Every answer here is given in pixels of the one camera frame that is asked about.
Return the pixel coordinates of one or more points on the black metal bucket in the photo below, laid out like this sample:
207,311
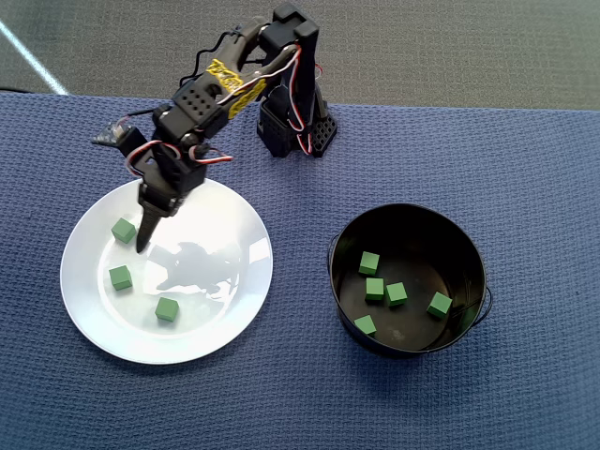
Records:
412,225

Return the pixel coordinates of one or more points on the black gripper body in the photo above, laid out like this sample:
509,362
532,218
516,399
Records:
158,199

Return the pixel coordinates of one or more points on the green cube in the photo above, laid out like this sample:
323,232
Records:
121,277
365,325
396,294
369,263
439,304
374,289
124,230
167,309

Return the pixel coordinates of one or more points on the white round plate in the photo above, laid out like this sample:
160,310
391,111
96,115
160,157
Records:
225,323

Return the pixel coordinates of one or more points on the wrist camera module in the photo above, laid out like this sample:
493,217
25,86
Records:
126,138

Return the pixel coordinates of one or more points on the blue woven table cloth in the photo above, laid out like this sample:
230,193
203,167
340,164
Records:
300,398

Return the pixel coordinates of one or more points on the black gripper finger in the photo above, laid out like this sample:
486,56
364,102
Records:
144,225
154,222

